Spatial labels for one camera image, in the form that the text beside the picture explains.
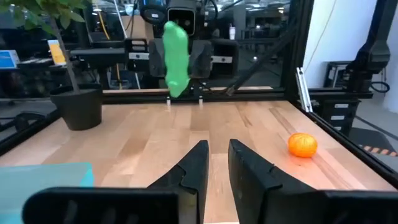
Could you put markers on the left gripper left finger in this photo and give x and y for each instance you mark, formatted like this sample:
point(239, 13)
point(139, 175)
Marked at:
point(192, 186)

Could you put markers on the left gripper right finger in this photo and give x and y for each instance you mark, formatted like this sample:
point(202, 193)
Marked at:
point(245, 180)

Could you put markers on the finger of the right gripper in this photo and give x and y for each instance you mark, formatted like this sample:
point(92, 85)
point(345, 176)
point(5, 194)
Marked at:
point(156, 57)
point(201, 59)

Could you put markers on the green toy pea pod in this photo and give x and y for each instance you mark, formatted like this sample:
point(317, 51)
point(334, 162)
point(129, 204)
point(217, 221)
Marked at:
point(176, 59)

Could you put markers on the orange toy mandarin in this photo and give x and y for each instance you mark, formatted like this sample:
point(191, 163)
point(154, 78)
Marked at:
point(302, 145)

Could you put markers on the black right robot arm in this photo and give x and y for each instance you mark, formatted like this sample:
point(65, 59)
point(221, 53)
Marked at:
point(154, 14)

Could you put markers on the teal plastic tupperware container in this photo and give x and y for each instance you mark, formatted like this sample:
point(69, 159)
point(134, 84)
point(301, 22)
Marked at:
point(40, 177)

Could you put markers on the green plant in black pot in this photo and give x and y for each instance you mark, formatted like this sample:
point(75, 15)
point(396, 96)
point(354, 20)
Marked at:
point(77, 105)

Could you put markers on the yellow sign board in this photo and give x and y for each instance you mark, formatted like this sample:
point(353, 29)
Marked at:
point(57, 52)

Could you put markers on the black cabinet with white labels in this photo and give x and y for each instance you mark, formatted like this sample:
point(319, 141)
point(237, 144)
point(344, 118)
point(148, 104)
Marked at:
point(340, 115)

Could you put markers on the black orange striped floor mat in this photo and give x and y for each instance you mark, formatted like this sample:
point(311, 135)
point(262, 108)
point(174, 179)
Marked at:
point(377, 151)

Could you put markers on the blue box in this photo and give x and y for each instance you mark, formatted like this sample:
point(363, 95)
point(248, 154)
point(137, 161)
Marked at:
point(7, 59)

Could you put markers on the black aluminium table frame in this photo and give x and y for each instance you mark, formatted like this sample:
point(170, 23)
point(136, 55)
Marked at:
point(140, 97)

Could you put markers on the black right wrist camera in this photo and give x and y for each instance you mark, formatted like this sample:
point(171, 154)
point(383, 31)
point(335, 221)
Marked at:
point(182, 18)

